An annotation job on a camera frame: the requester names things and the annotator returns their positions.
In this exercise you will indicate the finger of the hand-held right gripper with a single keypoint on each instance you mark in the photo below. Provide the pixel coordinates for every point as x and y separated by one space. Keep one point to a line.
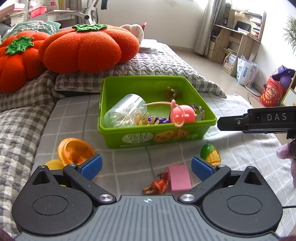
256 132
231 122

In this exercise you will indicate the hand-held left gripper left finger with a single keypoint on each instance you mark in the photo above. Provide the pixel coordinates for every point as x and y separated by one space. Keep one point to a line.
92 166

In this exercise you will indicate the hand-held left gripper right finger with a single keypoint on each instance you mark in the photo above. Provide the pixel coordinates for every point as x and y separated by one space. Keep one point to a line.
201 168

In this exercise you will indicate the toy corn half green tip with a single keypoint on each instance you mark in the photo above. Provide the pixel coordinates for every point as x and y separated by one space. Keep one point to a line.
212 156

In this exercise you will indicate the pink rectangular block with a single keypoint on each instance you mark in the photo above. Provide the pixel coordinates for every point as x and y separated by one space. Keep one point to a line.
179 178

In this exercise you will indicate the orange plastic lid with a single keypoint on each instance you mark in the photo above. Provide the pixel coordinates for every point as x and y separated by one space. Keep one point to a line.
71 150

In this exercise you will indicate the yellow plastic cup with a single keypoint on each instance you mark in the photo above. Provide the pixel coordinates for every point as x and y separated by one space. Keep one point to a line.
54 164

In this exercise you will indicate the red toy crayfish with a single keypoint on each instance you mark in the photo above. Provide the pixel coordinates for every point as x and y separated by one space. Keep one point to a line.
158 185

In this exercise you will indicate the pink pig toy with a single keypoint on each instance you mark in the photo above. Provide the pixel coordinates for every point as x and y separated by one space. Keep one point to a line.
185 113

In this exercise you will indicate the pink sticky hand toy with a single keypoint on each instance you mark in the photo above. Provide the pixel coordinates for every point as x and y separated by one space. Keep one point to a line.
173 103

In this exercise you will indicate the amber rubber hand toy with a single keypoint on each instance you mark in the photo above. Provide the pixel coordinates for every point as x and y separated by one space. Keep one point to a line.
172 93

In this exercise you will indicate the clear cotton swab jar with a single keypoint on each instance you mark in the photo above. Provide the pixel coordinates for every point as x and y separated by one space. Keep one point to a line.
124 109

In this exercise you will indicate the purple toy grapes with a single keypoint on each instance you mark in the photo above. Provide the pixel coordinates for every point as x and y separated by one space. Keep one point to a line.
152 119

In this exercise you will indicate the green plastic box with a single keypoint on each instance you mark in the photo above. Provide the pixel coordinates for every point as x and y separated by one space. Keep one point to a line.
138 85

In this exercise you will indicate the person's right hand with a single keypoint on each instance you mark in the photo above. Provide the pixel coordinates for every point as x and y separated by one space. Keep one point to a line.
284 151

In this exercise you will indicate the grey grid bed sheet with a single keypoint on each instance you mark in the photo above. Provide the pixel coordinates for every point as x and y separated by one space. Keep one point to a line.
231 148

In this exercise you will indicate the red toy bucket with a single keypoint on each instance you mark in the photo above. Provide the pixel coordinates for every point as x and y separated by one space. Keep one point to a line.
271 92

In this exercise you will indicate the light wooden shelf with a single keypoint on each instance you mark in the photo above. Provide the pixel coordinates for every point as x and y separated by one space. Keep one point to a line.
290 97

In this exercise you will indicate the white shopping bag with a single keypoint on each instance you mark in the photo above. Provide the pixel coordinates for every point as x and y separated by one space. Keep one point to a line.
245 71

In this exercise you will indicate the wooden desk with shelves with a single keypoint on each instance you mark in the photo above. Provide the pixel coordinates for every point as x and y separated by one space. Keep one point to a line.
240 44

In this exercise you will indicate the green potted plant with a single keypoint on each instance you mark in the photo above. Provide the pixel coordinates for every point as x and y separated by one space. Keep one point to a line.
291 32

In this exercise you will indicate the grey checkered quilt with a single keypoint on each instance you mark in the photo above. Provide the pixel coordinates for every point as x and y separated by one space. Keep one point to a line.
157 62

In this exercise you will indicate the black laptop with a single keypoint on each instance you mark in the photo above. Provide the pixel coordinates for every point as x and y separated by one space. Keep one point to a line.
242 26

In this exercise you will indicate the grey curtain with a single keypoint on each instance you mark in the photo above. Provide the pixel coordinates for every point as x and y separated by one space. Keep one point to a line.
208 27

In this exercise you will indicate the white folded cloth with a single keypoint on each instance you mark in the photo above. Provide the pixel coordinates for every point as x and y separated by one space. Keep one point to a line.
150 45

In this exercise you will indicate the orange pumpkin cushion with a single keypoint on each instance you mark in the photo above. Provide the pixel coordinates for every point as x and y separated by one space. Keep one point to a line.
16 67
87 51

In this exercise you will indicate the white plush toy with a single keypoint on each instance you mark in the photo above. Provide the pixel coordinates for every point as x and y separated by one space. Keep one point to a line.
136 32

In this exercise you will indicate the green patterned pillow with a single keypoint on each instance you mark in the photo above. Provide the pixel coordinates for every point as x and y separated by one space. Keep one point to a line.
39 25

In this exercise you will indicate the white desk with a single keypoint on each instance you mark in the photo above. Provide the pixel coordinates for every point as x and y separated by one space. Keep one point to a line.
57 12

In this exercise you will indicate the pink plastic basket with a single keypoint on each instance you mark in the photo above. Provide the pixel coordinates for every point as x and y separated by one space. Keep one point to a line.
38 11

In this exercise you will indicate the row of upright books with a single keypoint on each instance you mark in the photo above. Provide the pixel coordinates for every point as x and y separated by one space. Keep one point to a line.
53 3

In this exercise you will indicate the stack of books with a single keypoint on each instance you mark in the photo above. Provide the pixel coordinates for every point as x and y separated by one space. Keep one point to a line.
16 16

